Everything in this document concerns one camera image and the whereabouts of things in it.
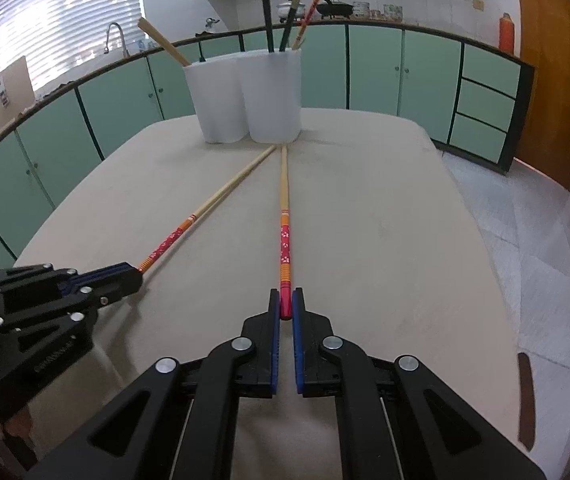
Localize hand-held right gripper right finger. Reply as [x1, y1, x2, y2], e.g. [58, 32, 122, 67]
[291, 287, 546, 480]

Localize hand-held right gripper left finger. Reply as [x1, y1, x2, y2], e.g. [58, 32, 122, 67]
[22, 287, 282, 480]

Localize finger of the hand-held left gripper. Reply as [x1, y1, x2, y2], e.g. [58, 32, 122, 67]
[0, 276, 143, 396]
[0, 262, 141, 306]

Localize red orange patterned chopstick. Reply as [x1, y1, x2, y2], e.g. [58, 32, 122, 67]
[136, 145, 277, 276]
[278, 145, 294, 321]

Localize plain bamboo chopstick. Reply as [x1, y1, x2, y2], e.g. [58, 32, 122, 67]
[140, 16, 192, 65]
[136, 18, 189, 67]

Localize white plastic two-compartment utensil holder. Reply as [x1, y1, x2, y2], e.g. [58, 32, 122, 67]
[182, 49, 302, 145]

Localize black chopstick with gold band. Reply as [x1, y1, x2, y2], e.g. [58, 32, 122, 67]
[279, 0, 309, 53]

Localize bamboo chopstick with red end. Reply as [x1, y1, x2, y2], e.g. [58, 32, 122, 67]
[292, 0, 330, 51]

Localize cardboard box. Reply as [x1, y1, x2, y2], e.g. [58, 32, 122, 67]
[0, 56, 36, 151]

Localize green kitchen base cabinets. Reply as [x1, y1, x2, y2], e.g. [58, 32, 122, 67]
[0, 22, 536, 281]

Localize white window blinds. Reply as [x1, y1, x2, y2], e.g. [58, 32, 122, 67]
[0, 0, 146, 93]

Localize steel sink faucet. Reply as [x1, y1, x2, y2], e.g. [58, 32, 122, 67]
[104, 22, 130, 58]

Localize white cooking pot with lid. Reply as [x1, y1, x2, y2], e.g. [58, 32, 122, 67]
[277, 0, 309, 24]

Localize black wok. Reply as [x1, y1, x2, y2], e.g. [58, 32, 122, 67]
[315, 0, 355, 20]

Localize red thermos flask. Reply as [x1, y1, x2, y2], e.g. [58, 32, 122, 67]
[499, 12, 516, 54]

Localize brown wooden door with handle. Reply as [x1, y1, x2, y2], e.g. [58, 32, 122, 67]
[512, 0, 570, 193]

